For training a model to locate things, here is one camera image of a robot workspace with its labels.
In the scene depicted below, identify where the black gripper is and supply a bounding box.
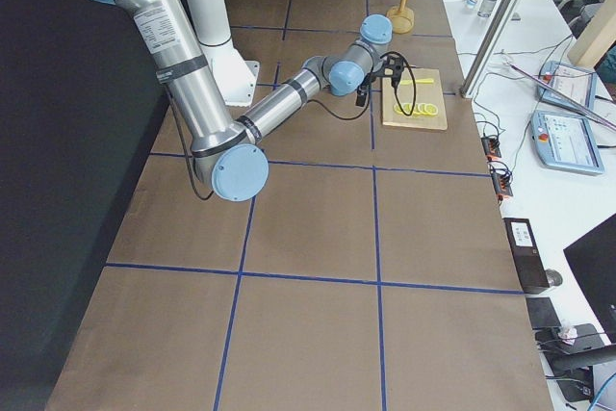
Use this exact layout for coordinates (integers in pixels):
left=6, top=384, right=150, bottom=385
left=355, top=73, right=377, bottom=107

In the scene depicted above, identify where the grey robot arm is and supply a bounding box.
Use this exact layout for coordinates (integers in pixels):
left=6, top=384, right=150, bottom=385
left=94, top=0, right=393, bottom=201

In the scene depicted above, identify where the wooden mug tree rack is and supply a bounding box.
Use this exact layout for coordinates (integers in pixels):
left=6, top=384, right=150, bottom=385
left=386, top=0, right=415, bottom=35

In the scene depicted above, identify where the bamboo cutting board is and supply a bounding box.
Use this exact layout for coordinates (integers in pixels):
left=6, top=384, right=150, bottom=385
left=381, top=68, right=448, bottom=131

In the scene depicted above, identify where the orange black connector strip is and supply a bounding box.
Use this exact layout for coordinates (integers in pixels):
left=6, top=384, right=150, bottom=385
left=481, top=135, right=501, bottom=161

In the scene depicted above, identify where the teach pendant near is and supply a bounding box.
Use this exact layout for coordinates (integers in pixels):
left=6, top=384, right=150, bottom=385
left=530, top=111, right=604, bottom=175

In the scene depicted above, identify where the teach pendant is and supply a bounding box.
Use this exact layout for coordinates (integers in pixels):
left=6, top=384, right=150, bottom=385
left=539, top=61, right=598, bottom=110
left=530, top=111, right=604, bottom=175

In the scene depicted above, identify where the teach pendant far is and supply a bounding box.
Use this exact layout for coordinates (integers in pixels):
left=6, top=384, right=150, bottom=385
left=539, top=61, right=598, bottom=110

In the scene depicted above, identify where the black box with label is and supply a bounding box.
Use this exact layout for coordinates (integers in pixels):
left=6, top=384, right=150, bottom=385
left=503, top=218, right=550, bottom=295

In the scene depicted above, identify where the black monitor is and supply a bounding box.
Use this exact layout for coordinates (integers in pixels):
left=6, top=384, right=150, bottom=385
left=564, top=217, right=615, bottom=341

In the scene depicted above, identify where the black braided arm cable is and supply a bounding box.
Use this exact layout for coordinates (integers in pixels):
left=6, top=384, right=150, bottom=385
left=307, top=50, right=419, bottom=121

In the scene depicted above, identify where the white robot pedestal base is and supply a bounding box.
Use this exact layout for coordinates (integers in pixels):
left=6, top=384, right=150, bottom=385
left=187, top=0, right=260, bottom=107

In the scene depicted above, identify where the aluminium frame column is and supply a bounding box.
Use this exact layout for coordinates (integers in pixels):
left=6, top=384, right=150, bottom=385
left=460, top=0, right=520, bottom=99

